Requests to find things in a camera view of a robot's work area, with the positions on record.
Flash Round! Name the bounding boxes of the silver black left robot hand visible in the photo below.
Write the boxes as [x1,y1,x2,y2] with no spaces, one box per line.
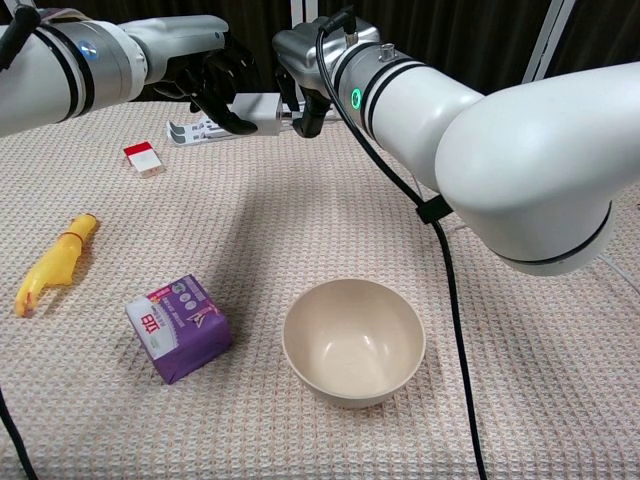
[124,14,260,136]

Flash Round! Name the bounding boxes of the white power adapter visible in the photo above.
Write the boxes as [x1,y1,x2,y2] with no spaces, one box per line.
[230,92,283,137]

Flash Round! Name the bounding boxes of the dark curtain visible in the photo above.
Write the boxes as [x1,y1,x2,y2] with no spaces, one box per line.
[0,0,640,105]

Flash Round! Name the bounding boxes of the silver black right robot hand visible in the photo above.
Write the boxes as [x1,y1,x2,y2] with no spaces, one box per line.
[272,18,385,139]

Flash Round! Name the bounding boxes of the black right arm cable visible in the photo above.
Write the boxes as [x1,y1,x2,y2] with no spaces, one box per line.
[317,5,490,480]

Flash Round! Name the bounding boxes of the white upright frame post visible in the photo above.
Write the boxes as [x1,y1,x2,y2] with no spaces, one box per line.
[291,0,320,27]

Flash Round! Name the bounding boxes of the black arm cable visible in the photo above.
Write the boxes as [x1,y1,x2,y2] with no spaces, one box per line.
[0,5,42,480]
[317,5,490,480]

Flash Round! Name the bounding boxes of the beige checkered tablecloth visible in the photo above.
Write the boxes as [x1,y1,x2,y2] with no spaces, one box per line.
[0,97,640,480]

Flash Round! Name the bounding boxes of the beige bowl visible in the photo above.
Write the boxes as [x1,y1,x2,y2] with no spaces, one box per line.
[282,278,427,411]

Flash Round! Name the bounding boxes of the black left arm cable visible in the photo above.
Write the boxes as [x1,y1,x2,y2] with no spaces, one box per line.
[0,5,42,480]

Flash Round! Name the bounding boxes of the purple tissue pack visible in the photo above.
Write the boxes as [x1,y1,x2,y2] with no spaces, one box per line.
[124,272,234,385]

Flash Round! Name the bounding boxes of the white USB cable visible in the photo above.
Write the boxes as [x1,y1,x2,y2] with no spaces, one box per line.
[278,110,640,297]

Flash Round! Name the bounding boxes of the white folding laptop stand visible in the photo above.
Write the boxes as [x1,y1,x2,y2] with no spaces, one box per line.
[166,102,334,147]

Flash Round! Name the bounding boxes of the red and white small box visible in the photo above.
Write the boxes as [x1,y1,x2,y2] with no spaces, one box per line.
[123,141,167,179]

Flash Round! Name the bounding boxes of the yellow rubber chicken toy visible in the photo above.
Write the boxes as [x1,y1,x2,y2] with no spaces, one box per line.
[13,212,100,319]

